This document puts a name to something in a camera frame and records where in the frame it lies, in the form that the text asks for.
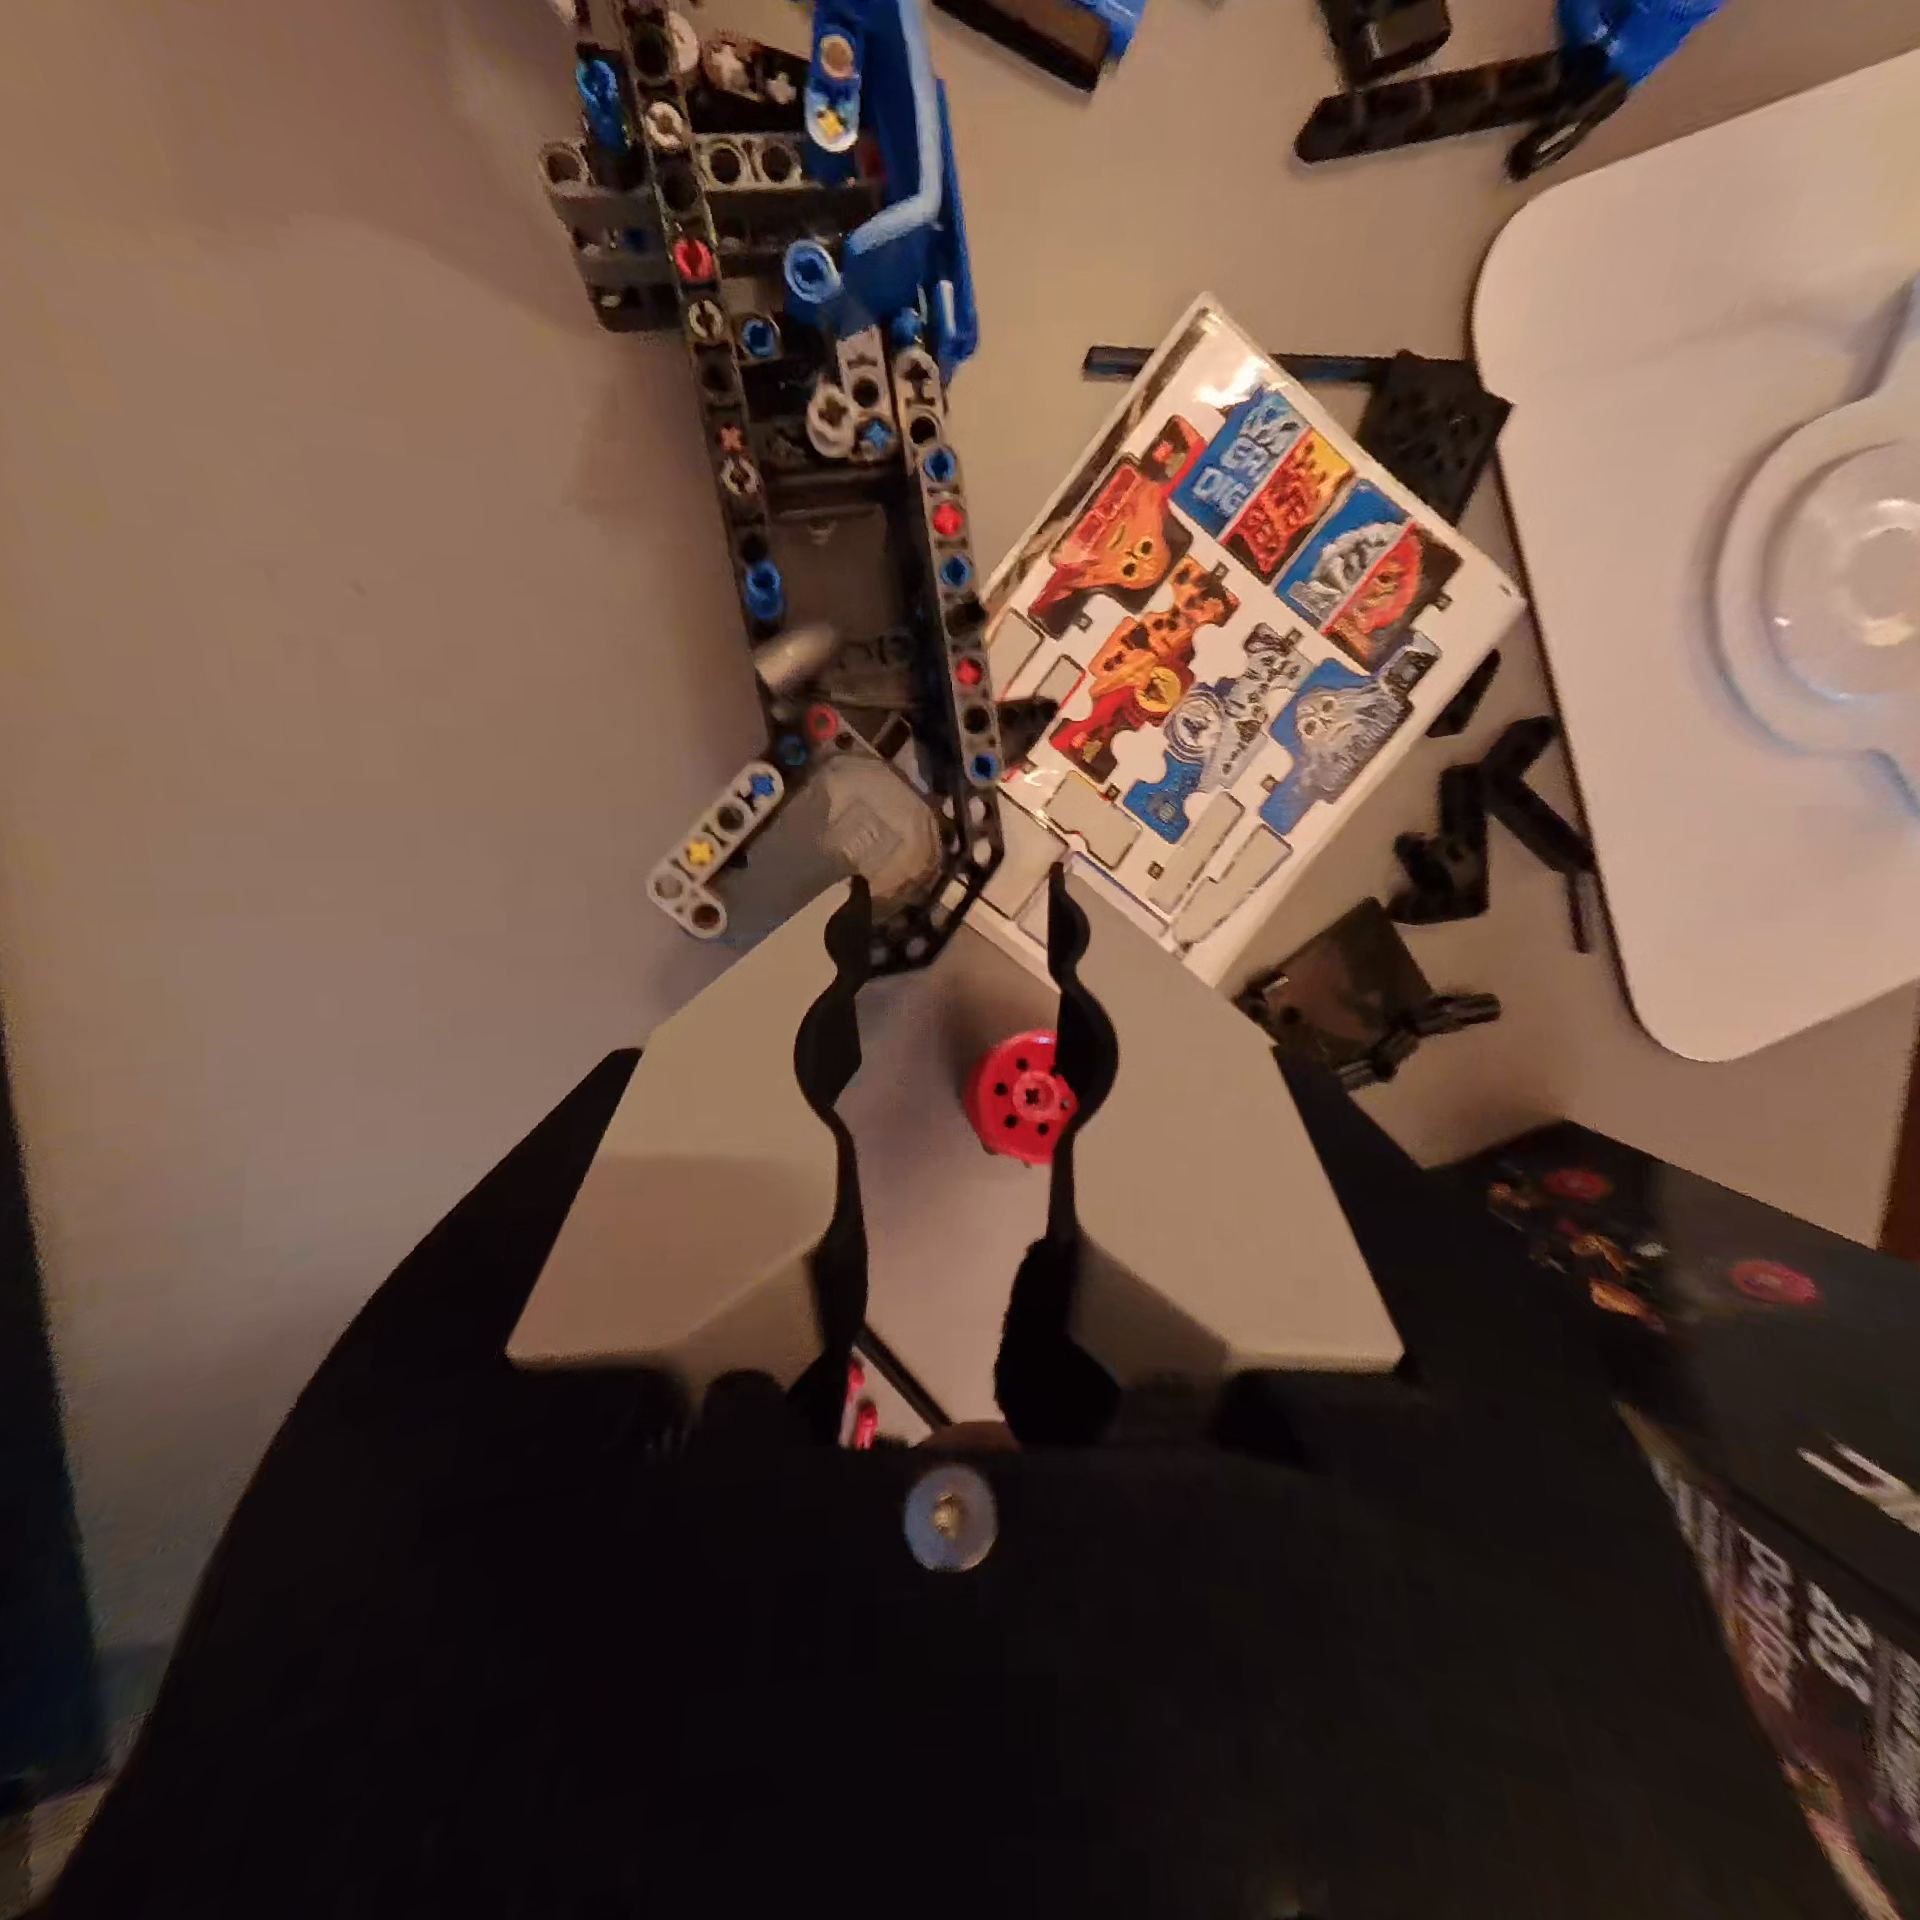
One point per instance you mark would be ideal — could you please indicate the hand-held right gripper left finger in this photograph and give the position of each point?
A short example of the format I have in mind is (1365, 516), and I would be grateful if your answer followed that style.
(674, 1200)

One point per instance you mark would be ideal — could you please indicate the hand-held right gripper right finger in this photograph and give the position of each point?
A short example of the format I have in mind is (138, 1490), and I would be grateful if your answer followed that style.
(1231, 1200)

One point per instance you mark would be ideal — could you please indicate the pile of small red pieces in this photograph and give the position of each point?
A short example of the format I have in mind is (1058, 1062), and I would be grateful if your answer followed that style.
(861, 1410)

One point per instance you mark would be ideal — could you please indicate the black blue toy car chassis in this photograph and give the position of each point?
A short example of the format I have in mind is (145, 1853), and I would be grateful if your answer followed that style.
(819, 586)

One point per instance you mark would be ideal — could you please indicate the grey desk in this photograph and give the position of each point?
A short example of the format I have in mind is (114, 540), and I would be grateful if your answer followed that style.
(376, 600)

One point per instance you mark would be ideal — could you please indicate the red toy wheel hub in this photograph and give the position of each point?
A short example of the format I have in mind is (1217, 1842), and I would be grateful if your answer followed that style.
(1019, 1095)

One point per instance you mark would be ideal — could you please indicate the short thin black axle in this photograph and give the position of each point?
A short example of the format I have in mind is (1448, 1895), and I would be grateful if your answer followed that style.
(905, 1376)

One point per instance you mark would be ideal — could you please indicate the colourful sticker sheet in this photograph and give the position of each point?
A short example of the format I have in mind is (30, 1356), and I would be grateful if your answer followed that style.
(1245, 676)

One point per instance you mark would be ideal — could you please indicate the black toy set box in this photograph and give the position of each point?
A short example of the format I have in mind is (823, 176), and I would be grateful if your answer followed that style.
(1725, 1425)

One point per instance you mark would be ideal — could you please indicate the small black connector piece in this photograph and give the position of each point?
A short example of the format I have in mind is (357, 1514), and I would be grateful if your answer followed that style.
(1464, 694)

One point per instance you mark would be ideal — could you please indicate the white book stand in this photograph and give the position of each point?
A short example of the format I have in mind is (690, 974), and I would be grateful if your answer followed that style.
(1651, 600)

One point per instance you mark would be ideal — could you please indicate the black studded plate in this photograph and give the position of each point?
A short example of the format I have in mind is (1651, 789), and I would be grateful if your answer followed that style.
(1434, 417)

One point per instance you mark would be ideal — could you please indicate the black angled beam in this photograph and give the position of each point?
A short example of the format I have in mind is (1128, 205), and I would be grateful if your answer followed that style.
(1441, 100)

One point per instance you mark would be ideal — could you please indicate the short black beam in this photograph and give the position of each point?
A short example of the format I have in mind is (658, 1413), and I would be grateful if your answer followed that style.
(1049, 38)

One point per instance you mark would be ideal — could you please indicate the chunky black holed brick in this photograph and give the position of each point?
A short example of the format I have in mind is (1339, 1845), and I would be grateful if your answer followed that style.
(1381, 23)

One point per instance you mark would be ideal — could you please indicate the blue toy wheel hub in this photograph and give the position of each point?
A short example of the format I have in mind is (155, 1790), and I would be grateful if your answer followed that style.
(1634, 31)

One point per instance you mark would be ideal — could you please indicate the large black frame assembly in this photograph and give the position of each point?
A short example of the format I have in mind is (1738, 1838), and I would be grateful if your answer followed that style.
(1349, 974)

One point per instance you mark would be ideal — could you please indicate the black holed frame pieces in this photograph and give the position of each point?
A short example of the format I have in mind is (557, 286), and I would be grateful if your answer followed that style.
(1464, 856)

